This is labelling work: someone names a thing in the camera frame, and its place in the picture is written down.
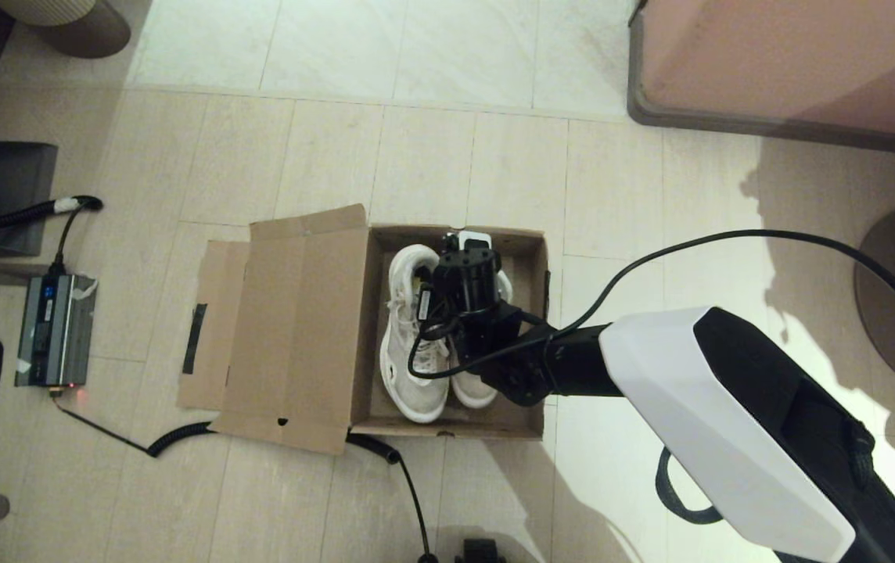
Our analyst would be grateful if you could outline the white lace-up sneaker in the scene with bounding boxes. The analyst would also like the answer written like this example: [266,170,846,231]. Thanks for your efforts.
[447,230,514,410]
[379,244,453,424]

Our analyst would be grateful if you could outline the brown cardboard shoe box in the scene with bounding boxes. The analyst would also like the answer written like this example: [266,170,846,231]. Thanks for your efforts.
[178,205,552,456]

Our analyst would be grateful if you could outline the grey black robot base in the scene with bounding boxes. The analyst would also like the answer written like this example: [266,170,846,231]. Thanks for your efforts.
[455,538,507,563]

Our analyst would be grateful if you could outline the grey power inverter box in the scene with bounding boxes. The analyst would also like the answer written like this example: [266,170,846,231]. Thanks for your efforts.
[15,274,99,388]

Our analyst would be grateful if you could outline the pink furniture with grey base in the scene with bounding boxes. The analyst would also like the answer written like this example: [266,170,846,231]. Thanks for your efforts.
[627,0,895,161]

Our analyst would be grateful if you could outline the round ribbed beige stool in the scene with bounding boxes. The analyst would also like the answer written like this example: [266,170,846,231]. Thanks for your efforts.
[0,0,131,59]

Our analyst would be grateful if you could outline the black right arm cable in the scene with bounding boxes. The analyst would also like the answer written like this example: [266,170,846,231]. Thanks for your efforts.
[407,229,895,563]

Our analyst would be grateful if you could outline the black coiled cable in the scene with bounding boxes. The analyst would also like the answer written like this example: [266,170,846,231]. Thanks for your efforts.
[51,389,439,563]

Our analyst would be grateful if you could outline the black corrugated hose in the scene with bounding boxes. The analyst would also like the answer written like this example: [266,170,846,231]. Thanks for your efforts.
[0,195,104,276]

